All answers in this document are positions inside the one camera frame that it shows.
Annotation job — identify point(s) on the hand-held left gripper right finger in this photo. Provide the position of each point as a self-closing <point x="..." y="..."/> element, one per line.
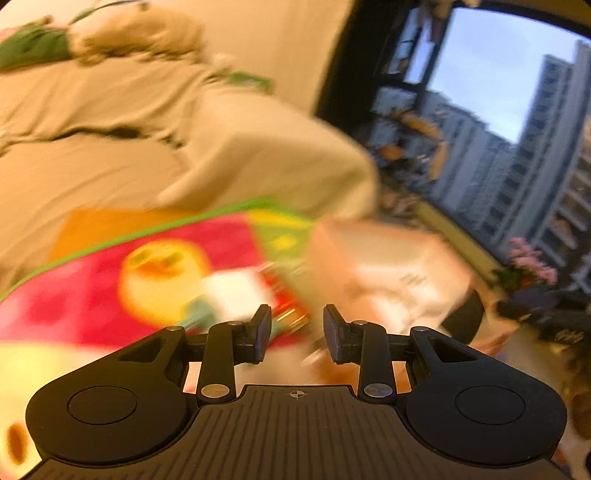
<point x="331" y="334"/>

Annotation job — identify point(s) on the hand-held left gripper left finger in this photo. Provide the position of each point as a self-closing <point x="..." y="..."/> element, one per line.
<point x="262" y="330"/>

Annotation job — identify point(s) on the pink cardboard box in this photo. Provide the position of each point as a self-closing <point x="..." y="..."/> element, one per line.
<point x="392" y="267"/>

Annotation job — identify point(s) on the small red box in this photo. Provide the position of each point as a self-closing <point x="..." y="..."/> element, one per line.
<point x="286" y="295"/>

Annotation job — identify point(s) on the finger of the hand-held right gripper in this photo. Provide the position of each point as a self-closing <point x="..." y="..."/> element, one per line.
<point x="526" y="302"/>

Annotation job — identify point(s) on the colourful cartoon play mat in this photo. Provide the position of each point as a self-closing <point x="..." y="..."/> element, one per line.
<point x="92" y="295"/>

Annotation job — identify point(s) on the potted pink flower plant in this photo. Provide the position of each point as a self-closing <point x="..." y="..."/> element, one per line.
<point x="531" y="263"/>

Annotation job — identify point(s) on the green plush toy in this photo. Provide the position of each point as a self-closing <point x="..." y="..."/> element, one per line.
<point x="32" y="48"/>

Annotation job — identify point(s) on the beige covered sofa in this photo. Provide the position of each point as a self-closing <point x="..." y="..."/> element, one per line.
<point x="138" y="157"/>

